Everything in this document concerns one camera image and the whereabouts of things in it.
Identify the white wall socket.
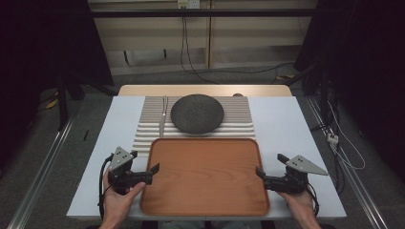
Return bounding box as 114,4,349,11
177,0,202,10

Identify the wooden tray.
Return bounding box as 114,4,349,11
139,137,271,218

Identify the metal floor rail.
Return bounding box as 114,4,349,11
7,116,76,229
306,96,390,229

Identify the silver fork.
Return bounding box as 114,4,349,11
159,94,169,138

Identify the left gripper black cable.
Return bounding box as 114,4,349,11
97,154,115,221

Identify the black curtain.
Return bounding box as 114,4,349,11
0,0,115,173
293,0,405,182

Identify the black horizontal bar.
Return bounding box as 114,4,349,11
90,9,320,18

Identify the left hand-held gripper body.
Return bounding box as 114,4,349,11
107,146,154,196

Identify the person's clothing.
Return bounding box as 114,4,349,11
141,219,277,229

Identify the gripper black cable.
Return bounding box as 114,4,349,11
97,154,115,221
306,181,321,219

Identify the person's left hand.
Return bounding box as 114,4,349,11
101,173,147,223

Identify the hanging black cable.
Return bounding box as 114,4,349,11
180,16,218,85

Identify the white cable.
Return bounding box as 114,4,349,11
327,100,367,171

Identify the black stand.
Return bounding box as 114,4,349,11
56,73,86,132

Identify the ribbed beige placemat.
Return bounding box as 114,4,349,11
131,95,257,157

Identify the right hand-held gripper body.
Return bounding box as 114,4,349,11
263,155,330,196

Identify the black cable on floor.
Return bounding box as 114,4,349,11
190,62,295,86

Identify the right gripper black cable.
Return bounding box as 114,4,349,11
306,181,321,219

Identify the person's right hand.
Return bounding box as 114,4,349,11
276,189,316,222

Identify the dark grey plate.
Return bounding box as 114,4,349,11
170,94,225,135

